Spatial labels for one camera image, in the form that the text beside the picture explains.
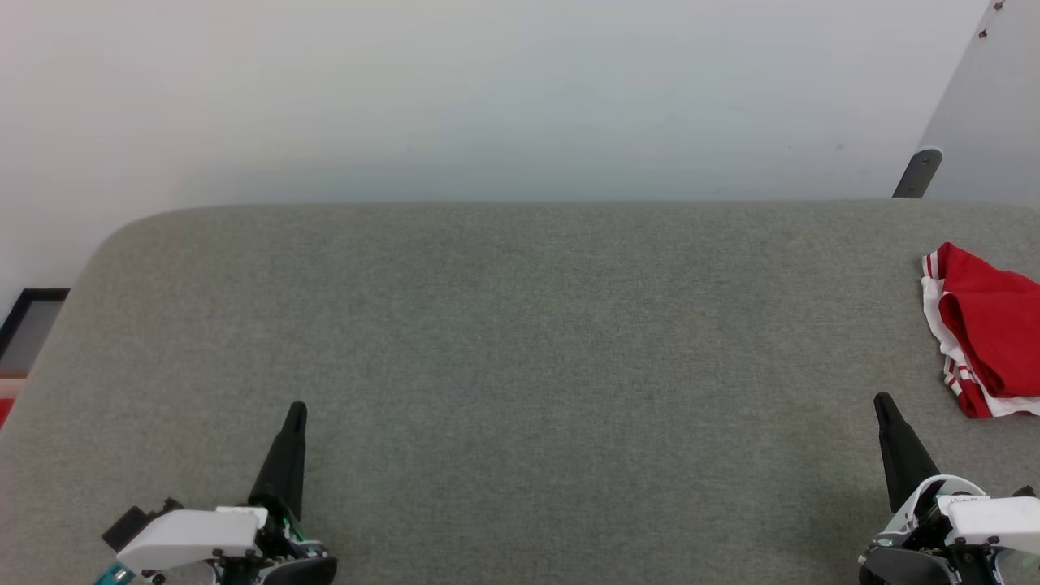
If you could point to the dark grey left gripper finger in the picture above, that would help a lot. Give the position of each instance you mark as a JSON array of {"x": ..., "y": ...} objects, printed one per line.
[{"x": 283, "y": 479}]

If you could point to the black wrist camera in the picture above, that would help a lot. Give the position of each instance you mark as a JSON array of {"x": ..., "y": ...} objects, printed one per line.
[
  {"x": 122, "y": 528},
  {"x": 1024, "y": 491}
]

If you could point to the red and white basketball jersey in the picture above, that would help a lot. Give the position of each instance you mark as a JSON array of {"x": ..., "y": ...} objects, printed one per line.
[{"x": 995, "y": 333}]

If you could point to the white wall panel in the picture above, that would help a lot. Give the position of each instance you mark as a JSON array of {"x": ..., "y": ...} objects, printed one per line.
[{"x": 995, "y": 122}]

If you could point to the dark grey metal bar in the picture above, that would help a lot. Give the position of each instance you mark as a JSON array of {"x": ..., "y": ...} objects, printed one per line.
[{"x": 918, "y": 173}]

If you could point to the black picture frame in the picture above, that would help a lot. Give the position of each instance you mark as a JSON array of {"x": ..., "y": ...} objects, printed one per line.
[{"x": 20, "y": 313}]

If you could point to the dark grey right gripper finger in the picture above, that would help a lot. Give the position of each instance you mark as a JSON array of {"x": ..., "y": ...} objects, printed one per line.
[{"x": 910, "y": 467}]

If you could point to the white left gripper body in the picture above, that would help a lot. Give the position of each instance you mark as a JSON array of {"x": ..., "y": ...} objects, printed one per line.
[{"x": 195, "y": 532}]

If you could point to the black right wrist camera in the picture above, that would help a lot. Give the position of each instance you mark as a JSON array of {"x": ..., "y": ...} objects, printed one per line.
[{"x": 1024, "y": 491}]

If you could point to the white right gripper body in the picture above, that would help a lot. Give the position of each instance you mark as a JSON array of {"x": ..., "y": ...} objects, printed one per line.
[{"x": 991, "y": 520}]

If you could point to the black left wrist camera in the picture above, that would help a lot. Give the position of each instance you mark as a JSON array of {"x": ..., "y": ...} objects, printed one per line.
[{"x": 122, "y": 528}]

